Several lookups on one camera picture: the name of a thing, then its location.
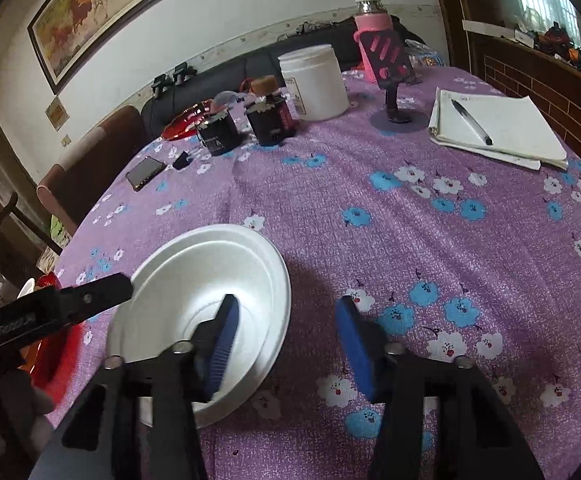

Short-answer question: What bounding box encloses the black box red label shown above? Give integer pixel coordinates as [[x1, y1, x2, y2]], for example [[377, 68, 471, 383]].
[[245, 95, 298, 147]]

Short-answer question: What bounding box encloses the black smartphone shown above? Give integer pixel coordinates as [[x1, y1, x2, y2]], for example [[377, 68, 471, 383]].
[[125, 156, 167, 192]]

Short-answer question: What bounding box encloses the black electronic box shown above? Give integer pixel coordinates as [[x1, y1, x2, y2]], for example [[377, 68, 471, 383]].
[[196, 112, 244, 157]]

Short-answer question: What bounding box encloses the dark wooden chair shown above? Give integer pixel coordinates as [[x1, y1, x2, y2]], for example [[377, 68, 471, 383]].
[[0, 185, 66, 311]]

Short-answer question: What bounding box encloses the framed horse painting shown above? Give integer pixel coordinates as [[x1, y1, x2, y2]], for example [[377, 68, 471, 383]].
[[27, 0, 236, 95]]

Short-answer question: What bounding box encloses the red ribbed glass plate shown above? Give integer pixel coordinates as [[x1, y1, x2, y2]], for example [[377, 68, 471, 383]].
[[30, 270, 87, 403]]

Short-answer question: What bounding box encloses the small red glass plate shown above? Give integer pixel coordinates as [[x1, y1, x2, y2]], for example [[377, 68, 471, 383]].
[[162, 101, 216, 141]]

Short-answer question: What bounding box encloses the brown padded chair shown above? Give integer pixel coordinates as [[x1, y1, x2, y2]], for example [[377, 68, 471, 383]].
[[36, 105, 146, 233]]

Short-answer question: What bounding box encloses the white notebook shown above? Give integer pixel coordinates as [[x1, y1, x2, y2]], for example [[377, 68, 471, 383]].
[[429, 87, 569, 171]]

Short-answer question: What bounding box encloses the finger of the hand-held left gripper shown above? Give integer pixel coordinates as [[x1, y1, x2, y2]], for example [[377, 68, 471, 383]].
[[63, 272, 135, 327]]

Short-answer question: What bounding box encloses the white plastic jar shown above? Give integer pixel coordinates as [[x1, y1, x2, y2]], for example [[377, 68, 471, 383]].
[[278, 44, 351, 122]]

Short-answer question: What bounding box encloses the pink sleeved bottle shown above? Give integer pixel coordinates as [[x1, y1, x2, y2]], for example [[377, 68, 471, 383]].
[[354, 0, 396, 83]]

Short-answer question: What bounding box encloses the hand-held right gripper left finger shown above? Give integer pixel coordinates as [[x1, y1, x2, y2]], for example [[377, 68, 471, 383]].
[[28, 293, 241, 480]]

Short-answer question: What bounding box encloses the white foam bowl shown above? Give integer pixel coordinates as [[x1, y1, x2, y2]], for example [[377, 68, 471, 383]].
[[106, 223, 292, 429]]

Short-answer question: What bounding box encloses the black pen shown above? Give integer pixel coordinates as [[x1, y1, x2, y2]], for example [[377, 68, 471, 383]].
[[451, 99, 493, 146]]

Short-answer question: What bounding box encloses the small wall plaque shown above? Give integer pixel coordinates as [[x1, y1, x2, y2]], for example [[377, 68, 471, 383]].
[[45, 96, 68, 131]]

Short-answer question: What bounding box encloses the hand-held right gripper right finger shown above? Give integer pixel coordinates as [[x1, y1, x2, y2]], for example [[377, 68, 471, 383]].
[[334, 295, 546, 480]]

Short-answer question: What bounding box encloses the purple floral tablecloth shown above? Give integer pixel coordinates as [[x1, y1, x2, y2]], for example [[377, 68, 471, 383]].
[[45, 62, 581, 480]]

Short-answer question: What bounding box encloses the black leather sofa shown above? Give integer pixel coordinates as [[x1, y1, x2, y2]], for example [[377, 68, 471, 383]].
[[140, 17, 426, 138]]

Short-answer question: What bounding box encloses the colourful packet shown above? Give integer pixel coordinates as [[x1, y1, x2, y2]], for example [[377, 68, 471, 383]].
[[405, 40, 443, 68]]

